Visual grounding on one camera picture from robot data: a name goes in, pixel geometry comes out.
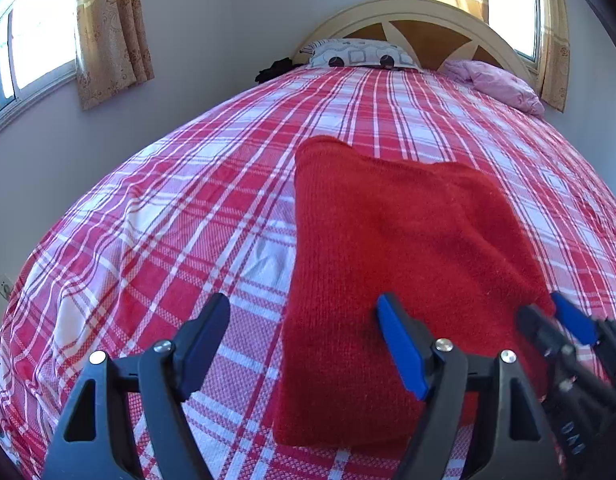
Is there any cream wooden headboard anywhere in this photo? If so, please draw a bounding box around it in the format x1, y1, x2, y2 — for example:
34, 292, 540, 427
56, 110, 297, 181
290, 0, 538, 83

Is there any white patterned pillow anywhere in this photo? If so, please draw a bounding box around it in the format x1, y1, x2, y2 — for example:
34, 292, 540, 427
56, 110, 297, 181
300, 38, 421, 70

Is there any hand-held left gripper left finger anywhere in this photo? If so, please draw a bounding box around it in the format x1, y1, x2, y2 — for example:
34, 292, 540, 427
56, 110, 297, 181
43, 292, 231, 480

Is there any red plaid bed sheet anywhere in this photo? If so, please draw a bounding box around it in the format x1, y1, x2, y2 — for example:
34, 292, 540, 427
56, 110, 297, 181
0, 66, 616, 480

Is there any white framed window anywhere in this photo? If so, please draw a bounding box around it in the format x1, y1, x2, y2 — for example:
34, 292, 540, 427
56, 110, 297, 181
0, 0, 80, 141
482, 0, 541, 63

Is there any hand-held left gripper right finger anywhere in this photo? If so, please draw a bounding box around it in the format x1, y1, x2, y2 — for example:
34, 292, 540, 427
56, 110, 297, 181
378, 294, 568, 480

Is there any pink pillow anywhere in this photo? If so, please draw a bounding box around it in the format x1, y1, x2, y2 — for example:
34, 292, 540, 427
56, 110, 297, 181
438, 59, 546, 118

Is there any red knitted sweater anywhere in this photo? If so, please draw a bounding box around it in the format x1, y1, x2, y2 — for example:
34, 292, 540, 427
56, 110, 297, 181
273, 135, 558, 448

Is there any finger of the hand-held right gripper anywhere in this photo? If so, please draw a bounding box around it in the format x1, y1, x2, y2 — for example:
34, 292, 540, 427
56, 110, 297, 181
516, 304, 616, 403
552, 292, 616, 386

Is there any dark cloth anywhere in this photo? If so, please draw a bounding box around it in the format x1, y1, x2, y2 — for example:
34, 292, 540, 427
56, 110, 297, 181
254, 58, 295, 86

